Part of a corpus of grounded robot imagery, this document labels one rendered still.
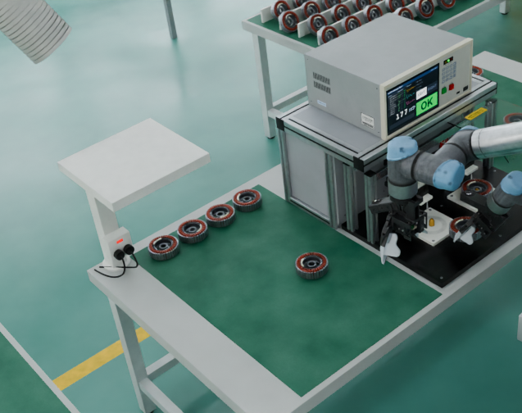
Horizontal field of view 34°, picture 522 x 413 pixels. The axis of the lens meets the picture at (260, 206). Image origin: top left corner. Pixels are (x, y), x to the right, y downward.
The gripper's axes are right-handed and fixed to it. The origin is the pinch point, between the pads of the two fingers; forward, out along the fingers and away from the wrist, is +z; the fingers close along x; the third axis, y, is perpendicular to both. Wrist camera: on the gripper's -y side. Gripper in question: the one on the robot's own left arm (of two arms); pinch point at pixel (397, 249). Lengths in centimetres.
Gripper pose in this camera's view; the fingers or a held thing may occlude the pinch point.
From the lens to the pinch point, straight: 238.8
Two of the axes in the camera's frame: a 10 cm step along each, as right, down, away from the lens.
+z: 1.1, 8.1, 5.8
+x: 7.2, -4.7, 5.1
